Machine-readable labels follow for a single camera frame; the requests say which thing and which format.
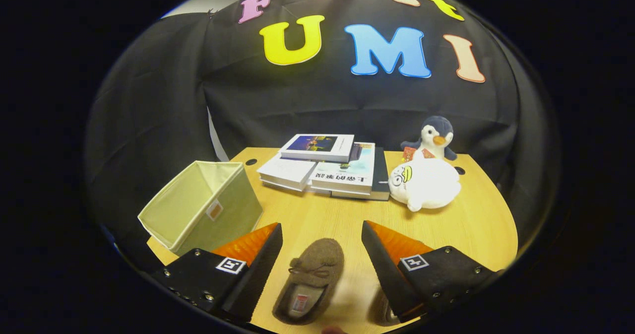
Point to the brown fuzzy slipper shoe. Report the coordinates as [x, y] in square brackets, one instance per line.
[379, 306]
[317, 259]

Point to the dark grey book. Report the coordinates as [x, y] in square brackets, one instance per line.
[381, 175]

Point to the white book with blue picture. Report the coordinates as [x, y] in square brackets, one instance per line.
[317, 144]

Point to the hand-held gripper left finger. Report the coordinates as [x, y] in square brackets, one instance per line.
[258, 274]

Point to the white duck plush toy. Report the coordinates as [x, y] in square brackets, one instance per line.
[431, 182]

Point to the penguin plush toy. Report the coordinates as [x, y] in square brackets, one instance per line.
[436, 130]

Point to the black backdrop cloth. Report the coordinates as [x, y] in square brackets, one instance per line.
[297, 100]

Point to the green fabric storage box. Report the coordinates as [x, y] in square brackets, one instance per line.
[223, 220]

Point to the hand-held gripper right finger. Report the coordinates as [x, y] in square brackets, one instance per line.
[392, 274]

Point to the plain white book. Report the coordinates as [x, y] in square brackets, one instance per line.
[287, 170]

